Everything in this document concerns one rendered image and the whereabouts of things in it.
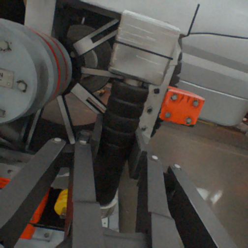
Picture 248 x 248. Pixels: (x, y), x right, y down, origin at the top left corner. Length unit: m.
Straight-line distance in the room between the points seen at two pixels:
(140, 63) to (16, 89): 0.17
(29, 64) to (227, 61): 0.88
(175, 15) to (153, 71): 0.06
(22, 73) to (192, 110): 0.33
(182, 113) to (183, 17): 0.26
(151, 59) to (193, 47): 0.78
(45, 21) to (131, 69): 0.27
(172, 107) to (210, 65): 0.59
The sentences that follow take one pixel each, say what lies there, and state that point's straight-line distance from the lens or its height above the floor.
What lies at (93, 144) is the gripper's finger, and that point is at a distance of 0.15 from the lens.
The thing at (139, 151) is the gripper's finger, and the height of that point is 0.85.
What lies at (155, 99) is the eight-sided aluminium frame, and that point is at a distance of 0.40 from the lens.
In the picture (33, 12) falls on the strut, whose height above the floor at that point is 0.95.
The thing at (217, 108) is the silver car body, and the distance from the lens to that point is 1.04.
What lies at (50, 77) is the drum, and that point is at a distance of 0.30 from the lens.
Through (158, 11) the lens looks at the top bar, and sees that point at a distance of 0.20.
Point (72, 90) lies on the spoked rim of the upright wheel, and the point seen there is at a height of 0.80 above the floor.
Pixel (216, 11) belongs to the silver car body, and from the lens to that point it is 0.99.
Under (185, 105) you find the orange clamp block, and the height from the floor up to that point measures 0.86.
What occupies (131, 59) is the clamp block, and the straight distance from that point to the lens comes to 0.16.
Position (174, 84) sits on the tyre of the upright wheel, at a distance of 0.49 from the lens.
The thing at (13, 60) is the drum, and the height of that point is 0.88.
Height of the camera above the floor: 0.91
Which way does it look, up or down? 19 degrees down
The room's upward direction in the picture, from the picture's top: 17 degrees clockwise
